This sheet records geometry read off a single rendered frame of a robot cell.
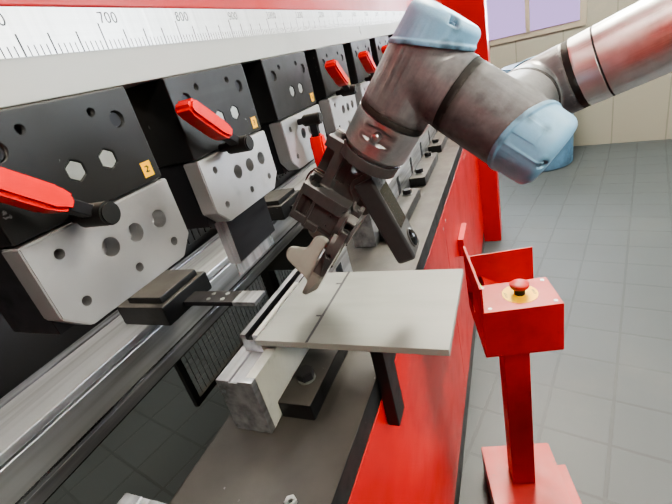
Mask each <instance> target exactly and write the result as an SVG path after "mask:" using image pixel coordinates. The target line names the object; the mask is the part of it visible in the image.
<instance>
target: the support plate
mask: <svg viewBox="0 0 672 504"><path fill-rule="evenodd" d="M347 273H348V272H332V273H327V274H326V276H325V277H324V279H323V280H322V282H321V284H320V286H319V287H318V289H317V290H315V291H313V292H311V293H309V294H307V295H305V294H303V293H302V292H303V289H304V287H305V285H306V283H307V280H306V278H305V277H303V278H302V280H301V281H300V282H299V284H298V285H297V286H296V287H295V289H294V290H293V291H292V293H291V294H290V295H289V297H288V298H287V299H286V300H285V302H284V303H283V304H282V306H281V307H280V308H279V310H278V311H277V312H276V313H275V315H274V316H273V317H272V319H271V320H270V321H269V323H268V324H267V325H266V326H265V328H264V329H263V330H262V332H261V333H260V334H259V335H258V337H257V338H256V339H255V342H256V344H257V345H258V346H276V347H294V348H311V349H329V350H347V351H365V352H383V353H400V354H418V355H436V356H450V353H451V347H452V341H453V335H454V329H455V323H456V317H457V311H458V305H459V299H460V293H461V287H462V281H463V275H464V272H463V269H436V270H402V271H367V272H350V273H349V275H348V276H347V278H346V280H345V281H344V283H343V285H342V286H341V288H340V290H339V291H338V293H337V295H336V296H335V298H334V300H333V301H332V303H331V305H330V306H329V308H328V309H327V311H326V313H325V314H324V316H323V318H322V319H321V321H320V323H319V324H318V326H317V328H316V329H315V331H314V333H313V334H312V336H311V338H310V339H309V341H308V343H305V341H306V340H307V338H308V336H309V335H310V333H311V331H312V330H313V328H314V326H315V325H316V323H317V322H318V320H319V318H320V316H316V315H322V313H323V312H324V310H325V309H326V307H327V305H328V304H329V302H330V300H331V299H332V297H333V296H334V294H335V292H336V291H337V289H338V287H339V286H340V284H336V283H342V281H343V279H344V278H345V276H346V274H347Z"/></svg>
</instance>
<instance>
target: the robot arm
mask: <svg viewBox="0 0 672 504"><path fill-rule="evenodd" d="M480 37H481V31H480V28H479V27H478V26H477V25H475V24H474V23H472V22H471V21H469V20H468V19H466V18H465V17H463V16H461V15H460V14H458V13H456V12H455V11H453V10H451V9H449V8H447V7H446V6H444V5H442V4H440V3H438V2H436V1H434V0H413V1H412V2H411V3H410V4H409V6H408V7H407V9H406V11H405V13H404V15H403V17H402V19H401V21H400V22H399V24H398V26H397V28H396V30H395V32H394V34H393V36H392V37H390V38H389V39H388V45H387V47H386V49H385V52H384V54H383V56H382V58H381V60H380V62H379V64H378V66H377V68H376V70H375V73H374V75H373V77H372V79H371V81H370V83H369V85H368V87H367V89H366V91H365V93H364V96H363V98H362V100H361V102H360V104H359V106H358V108H357V110H356V112H355V114H354V116H353V118H352V120H351V122H350V124H349V126H348V128H347V130H346V131H345V130H343V129H342V128H340V127H339V128H338V129H337V130H336V131H335V132H334V133H331V134H329V136H328V138H327V140H326V142H325V144H324V145H325V146H327V147H326V150H325V152H324V154H323V156H322V158H321V160H320V163H319V165H318V167H317V168H314V169H313V170H311V171H310V172H309V173H308V175H307V177H306V179H305V182H304V183H303V185H302V187H301V189H300V191H299V194H298V196H297V198H296V200H295V203H294V205H293V207H292V209H291V211H290V214H289V216H290V217H292V218H293V219H295V220H297V221H298V222H300V223H301V225H302V226H303V227H305V228H306V229H308V232H309V234H310V235H311V236H312V237H313V238H314V239H313V240H312V242H311V243H310V245H309V246H307V247H299V246H291V247H289V248H288V250H287V252H286V257H287V259H288V261H289V262H290V263H291V264H292V265H293V266H294V267H295V268H296V269H297V270H298V271H299V272H300V273H301V274H302V275H303V276H304V277H305V278H306V280H307V283H306V285H305V287H304V289H303V292H302V293H303V294H305V295H307V294H309V293H311V292H313V291H315V290H317V289H318V287H319V286H320V284H321V282H322V280H323V279H324V277H325V276H326V274H327V272H328V270H329V269H330V268H332V267H333V266H334V264H335V262H336V261H337V259H338V257H339V256H340V254H341V253H342V251H343V249H344V248H345V246H346V244H348V243H349V242H350V240H351V239H352V237H353V236H354V234H355V233H356V231H357V230H358V228H359V227H360V225H361V224H362V222H363V221H364V219H365V217H366V216H367V214H370V216H371V218H372V219H373V221H374V223H375V224H376V226H377V228H378V230H379V231H380V233H381V235H382V236H383V238H384V240H385V242H386V243H387V245H388V247H389V248H390V250H391V252H392V254H393V255H394V257H395V259H396V260H397V262H398V263H400V264H402V263H405V262H408V261H411V260H413V259H415V257H416V253H417V250H418V246H419V239H418V237H417V235H416V233H415V231H414V230H413V228H412V226H411V225H410V223H409V221H408V219H407V217H406V216H405V214H404V212H403V210H402V208H401V207H400V205H399V203H398V201H397V199H396V198H395V196H394V194H393V192H392V190H391V189H390V187H389V185H388V183H387V181H386V179H391V178H393V177H394V176H395V174H396V173H397V171H398V169H399V168H400V166H401V165H403V164H404V163H405V161H406V160H407V158H408V156H409V155H410V153H411V151H412V150H413V148H414V146H415V145H416V143H417V142H418V140H419V138H420V137H421V135H422V133H423V132H424V130H425V129H426V127H427V125H428V124H429V125H430V126H432V127H433V128H434V129H436V130H437V131H439V132H440V133H442V134H443V135H445V136H446V137H448V138H449V139H451V140H452V141H453V142H455V143H456V144H458V145H459V146H461V147H462V148H464V149H465V150H467V151H468V152H470V153H471V154H473V155H474V156H476V157H477V158H479V159H480V160H482V161H483V162H484V163H486V164H487V165H488V167H489V168H490V169H492V170H493V171H498V172H500V173H502V174H504V175H505V176H507V177H508V178H510V179H512V180H513V181H515V182H517V183H519V184H527V183H530V182H532V181H533V180H535V179H536V178H537V177H538V176H539V175H540V174H541V173H542V172H543V170H544V169H545V168H546V167H547V166H548V165H549V164H550V162H551V161H552V160H553V159H554V158H555V157H556V155H557V154H558V153H559V152H560V151H561V149H562V148H563V147H564V146H565V144H566V143H567V142H568V141H569V139H570V138H571V137H572V135H573V134H574V132H575V131H576V129H577V125H578V121H577V119H576V117H575V116H574V115H572V114H573V113H575V112H577V111H580V110H582V109H585V108H586V107H589V106H591V105H594V104H596V103H599V102H601V101H604V100H606V99H608V98H611V97H613V96H616V95H618V94H620V93H623V92H625V91H628V90H630V89H632V88H635V87H637V86H640V85H642V84H644V83H647V82H649V81H652V80H654V79H657V78H659V77H661V76H664V75H666V74H669V73H671V72H672V0H640V1H638V2H636V3H634V4H632V5H630V6H628V7H627V8H625V9H623V10H621V11H619V12H617V13H615V14H614V15H612V16H610V17H608V18H606V19H604V20H602V21H601V22H599V23H597V24H595V25H593V26H591V27H589V28H588V29H586V30H584V31H582V32H580V33H578V34H576V35H574V36H573V37H571V38H569V39H568V40H566V41H564V42H562V43H560V44H558V45H556V46H554V47H552V48H550V49H548V50H547V51H545V52H543V53H541V54H539V55H537V56H533V57H530V58H528V59H525V60H523V61H522V62H520V63H519V64H517V65H516V66H515V67H514V68H513V69H512V70H511V71H510V72H508V73H506V72H504V71H502V70H501V69H499V68H497V67H496V66H494V65H492V64H491V63H489V62H487V61H486V60H484V59H483V58H481V57H480V56H479V55H478V54H476V53H474V51H475V50H476V49H477V43H478V41H479V39H480ZM315 169H316V170H315ZM313 171H315V172H313ZM310 173H311V174H310ZM309 175H310V177H309V178H308V176H309ZM307 178H308V179H307ZM311 180H312V181H311ZM323 249H325V251H324V253H323V254H322V256H321V258H319V256H320V255H321V253H322V251H323Z"/></svg>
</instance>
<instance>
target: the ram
mask: <svg viewBox="0 0 672 504"><path fill-rule="evenodd" d="M412 1H413V0H0V6H2V7H91V8H180V9H269V10H357V11H406V9H407V7H408V6H409V4H410V3H411V2H412ZM398 24H399V22H396V23H385V24H374V25H364V26H353V27H342V28H331V29H320V30H310V31H299V32H288V33H277V34H266V35H256V36H245V37H234V38H223V39H212V40H202V41H191V42H180V43H169V44H158V45H147V46H137V47H126V48H115V49H104V50H93V51H83V52H72V53H61V54H50V55H39V56H29V57H18V58H7V59H0V109H3V108H9V107H14V106H19V105H24V104H30V103H35V102H40V101H45V100H51V99H56V98H61V97H66V96H71V95H77V94H82V93H87V92H92V91H98V90H103V89H108V88H113V87H119V86H122V87H124V89H128V88H131V87H134V86H138V85H141V84H144V83H148V82H151V81H154V80H158V79H161V78H166V77H171V76H176V75H181V74H187V73H192V72H197V71H202V70H208V69H213V68H218V67H223V66H228V65H234V64H239V63H240V64H246V63H250V62H253V61H257V60H260V59H265V58H270V57H276V56H281V55H286V54H291V53H297V52H302V51H303V52H306V51H309V50H313V49H317V48H323V47H328V46H333V45H338V44H346V43H349V42H354V41H359V40H365V39H371V38H375V37H380V36H385V35H391V34H394V32H395V30H396V28H397V26H398Z"/></svg>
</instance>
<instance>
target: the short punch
mask: <svg viewBox="0 0 672 504"><path fill-rule="evenodd" d="M215 227H216V229H217V232H218V234H219V237H220V239H221V242H222V245H223V247H224V250H225V252H226V255H227V257H228V260H229V262H230V263H231V264H236V267H237V269H238V272H239V274H240V276H242V275H243V274H244V273H245V272H246V271H247V270H248V269H249V268H250V267H251V266H252V265H253V264H254V263H255V262H256V261H257V260H258V259H259V258H260V257H261V256H262V255H263V254H264V253H265V252H266V251H267V250H268V249H269V248H270V247H271V246H272V245H273V244H274V241H273V238H272V235H271V234H272V233H273V232H274V231H275V229H274V226H273V223H272V220H271V216H270V213H269V210H268V207H267V204H266V201H265V198H264V196H263V197H262V198H261V199H259V200H258V201H257V202H255V203H254V204H253V205H251V206H250V207H249V208H247V209H246V210H245V211H243V212H242V213H241V214H239V215H238V216H237V217H235V218H234V219H233V220H232V221H225V222H216V223H215Z"/></svg>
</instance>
